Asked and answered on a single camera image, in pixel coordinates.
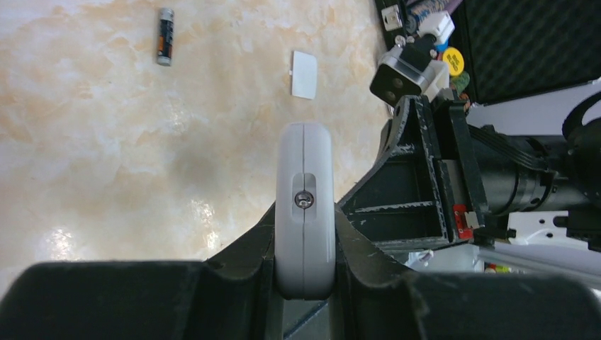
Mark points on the yellow dealer button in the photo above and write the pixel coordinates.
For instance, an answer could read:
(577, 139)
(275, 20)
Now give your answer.
(455, 61)

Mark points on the white battery cover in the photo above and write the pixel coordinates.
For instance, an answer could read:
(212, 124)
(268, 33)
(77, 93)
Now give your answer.
(304, 75)

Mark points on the battery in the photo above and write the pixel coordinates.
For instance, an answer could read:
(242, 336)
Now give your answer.
(165, 37)

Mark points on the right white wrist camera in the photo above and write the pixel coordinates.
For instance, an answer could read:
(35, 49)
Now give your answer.
(413, 69)

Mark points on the black poker chip case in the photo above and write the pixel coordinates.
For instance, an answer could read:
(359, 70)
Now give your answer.
(511, 49)

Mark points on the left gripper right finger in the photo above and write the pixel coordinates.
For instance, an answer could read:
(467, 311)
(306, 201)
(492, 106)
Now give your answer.
(377, 297)

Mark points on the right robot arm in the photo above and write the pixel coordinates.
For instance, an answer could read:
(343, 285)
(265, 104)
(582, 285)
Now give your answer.
(523, 174)

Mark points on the white remote control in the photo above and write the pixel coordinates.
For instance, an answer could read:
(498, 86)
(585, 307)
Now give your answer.
(304, 225)

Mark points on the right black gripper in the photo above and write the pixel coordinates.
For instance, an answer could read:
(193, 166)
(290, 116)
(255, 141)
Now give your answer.
(424, 190)

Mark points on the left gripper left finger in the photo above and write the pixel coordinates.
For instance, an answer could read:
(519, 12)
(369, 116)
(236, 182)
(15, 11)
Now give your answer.
(231, 295)

